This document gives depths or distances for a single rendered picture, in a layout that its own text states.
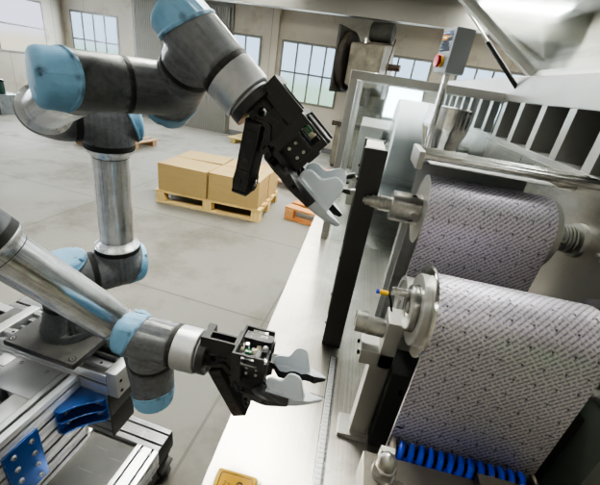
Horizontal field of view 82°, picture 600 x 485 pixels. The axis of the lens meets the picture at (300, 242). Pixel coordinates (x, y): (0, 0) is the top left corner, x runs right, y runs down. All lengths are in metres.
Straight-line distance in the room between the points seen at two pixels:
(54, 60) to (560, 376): 0.76
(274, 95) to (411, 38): 7.73
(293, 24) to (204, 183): 5.27
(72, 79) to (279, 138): 0.26
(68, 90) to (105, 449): 1.37
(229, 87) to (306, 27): 8.00
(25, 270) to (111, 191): 0.38
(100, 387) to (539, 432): 1.02
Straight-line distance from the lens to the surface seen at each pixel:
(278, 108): 0.49
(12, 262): 0.67
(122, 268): 1.08
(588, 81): 1.08
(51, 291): 0.70
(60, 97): 0.54
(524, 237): 0.77
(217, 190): 3.99
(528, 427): 0.69
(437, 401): 0.63
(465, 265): 0.77
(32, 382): 1.22
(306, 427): 0.82
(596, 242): 0.86
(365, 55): 7.06
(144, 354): 0.65
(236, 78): 0.49
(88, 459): 1.66
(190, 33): 0.51
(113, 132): 0.93
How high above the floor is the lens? 1.56
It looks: 26 degrees down
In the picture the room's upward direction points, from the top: 9 degrees clockwise
